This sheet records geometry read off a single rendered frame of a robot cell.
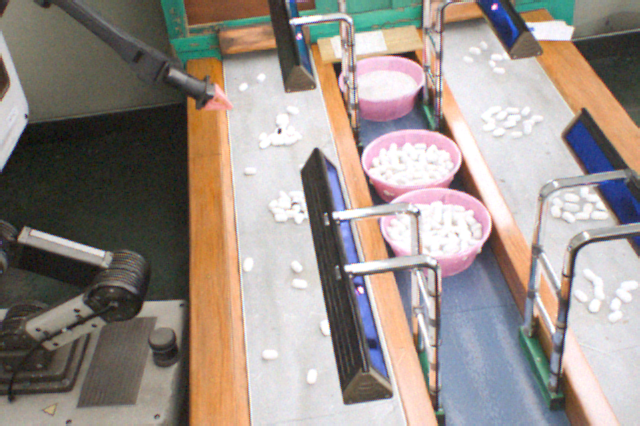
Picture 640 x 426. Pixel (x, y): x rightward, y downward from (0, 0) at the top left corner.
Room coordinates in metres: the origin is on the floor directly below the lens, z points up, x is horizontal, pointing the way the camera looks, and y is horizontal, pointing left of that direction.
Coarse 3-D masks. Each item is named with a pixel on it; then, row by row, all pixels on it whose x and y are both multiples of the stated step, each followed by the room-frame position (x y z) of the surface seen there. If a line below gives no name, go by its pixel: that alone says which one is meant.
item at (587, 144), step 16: (576, 128) 1.46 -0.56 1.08; (592, 128) 1.42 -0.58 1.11; (576, 144) 1.43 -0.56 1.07; (592, 144) 1.39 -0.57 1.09; (608, 144) 1.35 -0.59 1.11; (576, 160) 1.40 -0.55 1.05; (592, 160) 1.36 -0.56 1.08; (608, 160) 1.32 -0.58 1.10; (608, 192) 1.26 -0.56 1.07; (624, 192) 1.23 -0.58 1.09; (608, 208) 1.23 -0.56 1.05; (624, 208) 1.20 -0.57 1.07; (624, 224) 1.17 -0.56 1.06
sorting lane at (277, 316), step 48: (240, 96) 2.34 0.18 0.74; (288, 96) 2.31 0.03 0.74; (240, 144) 2.07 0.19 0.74; (240, 192) 1.84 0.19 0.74; (288, 192) 1.81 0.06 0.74; (240, 240) 1.63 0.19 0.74; (288, 240) 1.61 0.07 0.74; (288, 288) 1.44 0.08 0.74; (288, 336) 1.29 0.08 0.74; (288, 384) 1.16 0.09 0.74; (336, 384) 1.14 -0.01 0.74
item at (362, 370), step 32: (320, 160) 1.41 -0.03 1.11; (320, 192) 1.32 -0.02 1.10; (320, 224) 1.24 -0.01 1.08; (320, 256) 1.17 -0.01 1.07; (352, 256) 1.15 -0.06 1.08; (352, 288) 1.03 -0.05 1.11; (352, 320) 0.96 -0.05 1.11; (352, 352) 0.90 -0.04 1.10; (352, 384) 0.85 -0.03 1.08; (384, 384) 0.85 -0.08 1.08
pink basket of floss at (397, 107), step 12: (360, 60) 2.43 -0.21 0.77; (372, 60) 2.43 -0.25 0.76; (396, 60) 2.42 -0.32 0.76; (408, 60) 2.39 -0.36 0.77; (360, 72) 2.41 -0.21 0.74; (408, 72) 2.38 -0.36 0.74; (420, 72) 2.33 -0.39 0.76; (420, 84) 2.24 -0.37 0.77; (408, 96) 2.20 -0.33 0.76; (360, 108) 2.22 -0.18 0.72; (372, 108) 2.20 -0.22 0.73; (384, 108) 2.19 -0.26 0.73; (396, 108) 2.20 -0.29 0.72; (408, 108) 2.23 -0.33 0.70; (384, 120) 2.21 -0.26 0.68
